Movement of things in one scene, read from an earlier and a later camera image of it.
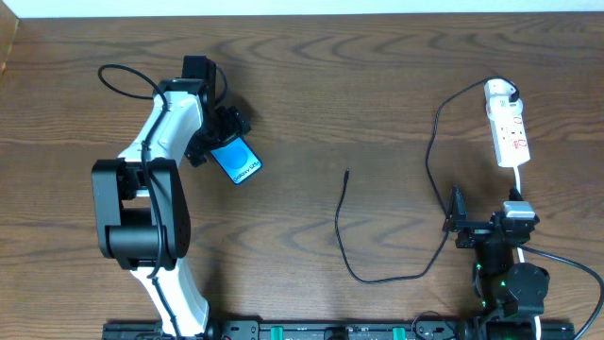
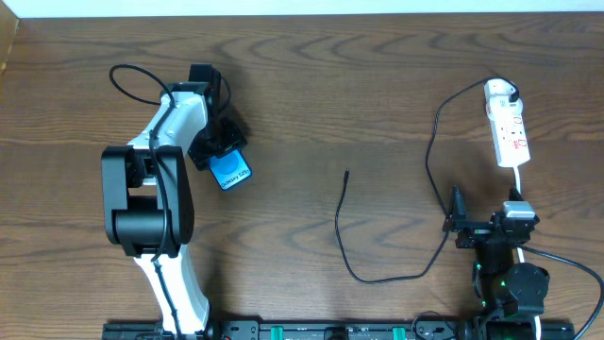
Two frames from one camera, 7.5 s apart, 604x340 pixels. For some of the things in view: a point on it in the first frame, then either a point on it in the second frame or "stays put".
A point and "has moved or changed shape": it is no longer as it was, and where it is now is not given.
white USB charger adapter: [497, 105] stays put
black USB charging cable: [433, 183] stays put
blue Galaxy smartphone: [238, 161] has moved or changed shape
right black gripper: [477, 226] stays put
